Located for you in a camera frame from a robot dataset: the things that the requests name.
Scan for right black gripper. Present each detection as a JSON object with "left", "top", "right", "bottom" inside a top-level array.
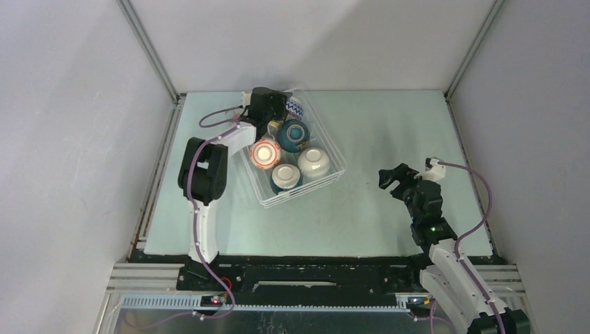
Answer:
[{"left": 378, "top": 163, "right": 422, "bottom": 223}]

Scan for blue zigzag orange-inside bowl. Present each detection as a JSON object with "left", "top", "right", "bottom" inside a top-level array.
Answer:
[{"left": 285, "top": 97, "right": 305, "bottom": 120}]

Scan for yellow patterned bowl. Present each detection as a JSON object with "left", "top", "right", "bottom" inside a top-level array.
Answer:
[{"left": 268, "top": 120, "right": 283, "bottom": 132}]

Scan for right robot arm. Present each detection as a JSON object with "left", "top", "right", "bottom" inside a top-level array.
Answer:
[{"left": 378, "top": 158, "right": 532, "bottom": 333}]

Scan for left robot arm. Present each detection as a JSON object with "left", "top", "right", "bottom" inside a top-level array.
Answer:
[{"left": 177, "top": 87, "right": 292, "bottom": 290}]

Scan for dark teal bowl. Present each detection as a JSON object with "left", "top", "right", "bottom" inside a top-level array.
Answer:
[{"left": 276, "top": 119, "right": 310, "bottom": 153}]

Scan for white bowl red rings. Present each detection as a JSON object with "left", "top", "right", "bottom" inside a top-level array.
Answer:
[{"left": 249, "top": 136, "right": 282, "bottom": 170}]

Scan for plain white bowl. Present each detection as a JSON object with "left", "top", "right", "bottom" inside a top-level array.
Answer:
[{"left": 297, "top": 148, "right": 331, "bottom": 180}]

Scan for white and navy bowl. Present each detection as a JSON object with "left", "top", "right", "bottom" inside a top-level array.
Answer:
[{"left": 270, "top": 164, "right": 303, "bottom": 194}]

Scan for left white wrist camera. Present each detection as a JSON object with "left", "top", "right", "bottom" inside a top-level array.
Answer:
[{"left": 241, "top": 91, "right": 252, "bottom": 109}]

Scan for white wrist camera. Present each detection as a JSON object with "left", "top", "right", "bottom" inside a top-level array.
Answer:
[
  {"left": 415, "top": 157, "right": 446, "bottom": 182},
  {"left": 241, "top": 91, "right": 252, "bottom": 109}
]

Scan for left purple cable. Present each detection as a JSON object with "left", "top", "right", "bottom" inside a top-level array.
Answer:
[{"left": 120, "top": 104, "right": 252, "bottom": 324}]

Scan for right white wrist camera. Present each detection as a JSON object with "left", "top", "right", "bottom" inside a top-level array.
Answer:
[{"left": 415, "top": 157, "right": 446, "bottom": 182}]

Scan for white wire dish rack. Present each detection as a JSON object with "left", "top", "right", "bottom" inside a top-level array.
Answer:
[{"left": 239, "top": 88, "right": 346, "bottom": 208}]

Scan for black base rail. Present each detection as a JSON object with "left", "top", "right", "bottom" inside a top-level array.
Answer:
[{"left": 128, "top": 250, "right": 432, "bottom": 308}]

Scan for aluminium frame rail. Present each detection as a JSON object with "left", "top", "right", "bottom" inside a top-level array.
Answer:
[{"left": 115, "top": 0, "right": 180, "bottom": 104}]

